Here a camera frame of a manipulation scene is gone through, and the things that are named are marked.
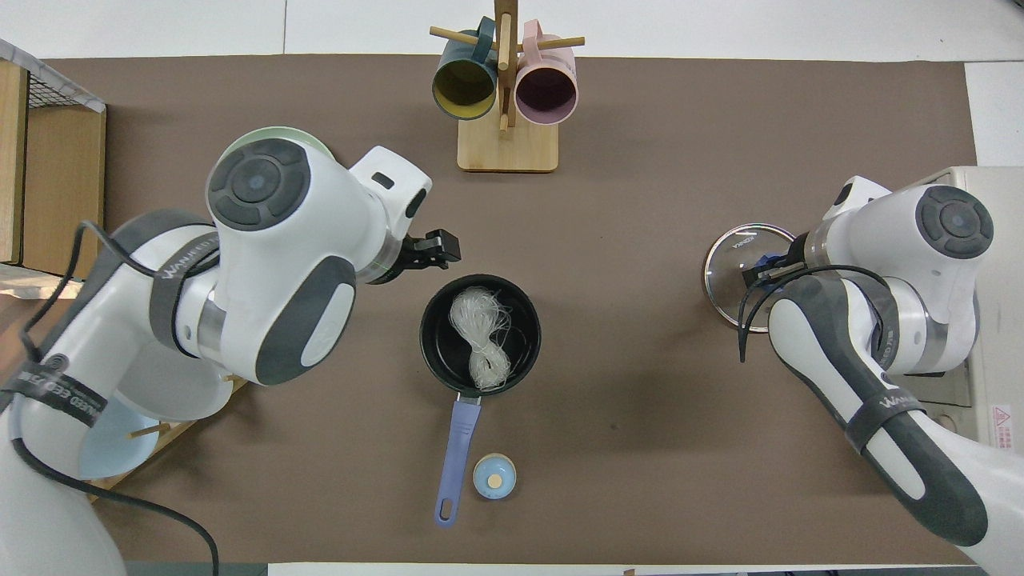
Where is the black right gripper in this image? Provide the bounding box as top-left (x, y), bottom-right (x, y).
top-left (742, 236), bottom-right (813, 287)

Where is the white vermicelli bundle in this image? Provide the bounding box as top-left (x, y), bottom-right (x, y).
top-left (448, 288), bottom-right (513, 393)

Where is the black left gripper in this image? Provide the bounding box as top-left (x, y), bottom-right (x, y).
top-left (392, 230), bottom-right (462, 281)

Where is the beige toaster oven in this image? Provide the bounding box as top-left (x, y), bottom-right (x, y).
top-left (908, 166), bottom-right (1024, 465)

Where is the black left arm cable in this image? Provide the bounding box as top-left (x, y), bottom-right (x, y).
top-left (12, 220), bottom-right (221, 576)

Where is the black pot blue handle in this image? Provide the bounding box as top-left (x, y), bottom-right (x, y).
top-left (419, 274), bottom-right (542, 529)

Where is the pink mug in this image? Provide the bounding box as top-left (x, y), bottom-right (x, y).
top-left (514, 20), bottom-right (579, 126)

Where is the brown table mat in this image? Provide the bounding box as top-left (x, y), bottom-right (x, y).
top-left (0, 54), bottom-right (1021, 565)

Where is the green plate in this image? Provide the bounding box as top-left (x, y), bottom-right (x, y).
top-left (240, 126), bottom-right (335, 161)

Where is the glass lid blue knob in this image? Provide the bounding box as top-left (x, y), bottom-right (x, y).
top-left (704, 223), bottom-right (801, 330)

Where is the teal mug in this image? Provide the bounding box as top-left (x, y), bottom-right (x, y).
top-left (432, 18), bottom-right (501, 122)

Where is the wooden shelf with wire basket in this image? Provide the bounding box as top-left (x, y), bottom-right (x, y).
top-left (0, 40), bottom-right (107, 281)

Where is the white crumpled bag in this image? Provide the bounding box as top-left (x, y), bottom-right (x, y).
top-left (0, 262), bottom-right (85, 301)

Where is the light blue plate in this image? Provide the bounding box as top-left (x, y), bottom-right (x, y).
top-left (76, 392), bottom-right (161, 481)

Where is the wooden mug tree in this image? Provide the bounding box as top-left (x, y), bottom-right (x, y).
top-left (430, 0), bottom-right (586, 174)

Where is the wooden plate rack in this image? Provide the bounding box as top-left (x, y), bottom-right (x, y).
top-left (84, 376), bottom-right (254, 505)

